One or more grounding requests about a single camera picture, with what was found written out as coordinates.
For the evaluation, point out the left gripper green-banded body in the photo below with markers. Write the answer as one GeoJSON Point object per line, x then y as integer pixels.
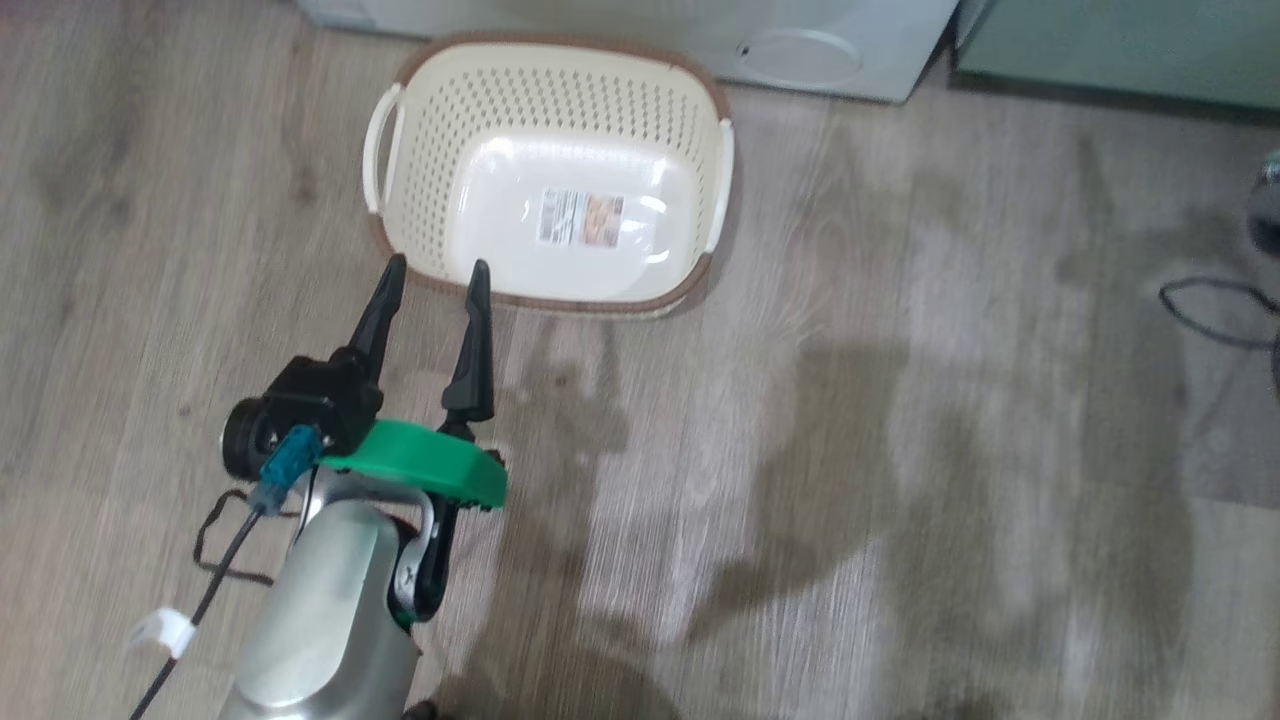
{"type": "Point", "coordinates": [430, 465]}

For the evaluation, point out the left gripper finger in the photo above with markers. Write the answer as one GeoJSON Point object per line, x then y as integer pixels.
{"type": "Point", "coordinates": [475, 360]}
{"type": "Point", "coordinates": [380, 320]}

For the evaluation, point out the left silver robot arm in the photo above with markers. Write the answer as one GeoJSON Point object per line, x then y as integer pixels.
{"type": "Point", "coordinates": [330, 610]}

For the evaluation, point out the paper basket label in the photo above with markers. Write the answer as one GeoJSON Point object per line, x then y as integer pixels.
{"type": "Point", "coordinates": [582, 218]}

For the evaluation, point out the cream perforated laundry basket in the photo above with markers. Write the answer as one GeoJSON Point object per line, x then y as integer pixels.
{"type": "Point", "coordinates": [560, 110]}

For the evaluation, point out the white washing machine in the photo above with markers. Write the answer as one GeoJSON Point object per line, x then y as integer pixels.
{"type": "Point", "coordinates": [620, 25]}

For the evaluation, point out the oval filter cover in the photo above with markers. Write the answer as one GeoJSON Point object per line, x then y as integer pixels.
{"type": "Point", "coordinates": [800, 55]}

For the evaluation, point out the pale green cabinet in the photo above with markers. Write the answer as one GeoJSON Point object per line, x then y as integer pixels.
{"type": "Point", "coordinates": [1120, 45]}

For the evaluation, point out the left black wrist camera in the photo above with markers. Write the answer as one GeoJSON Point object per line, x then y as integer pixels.
{"type": "Point", "coordinates": [310, 400]}

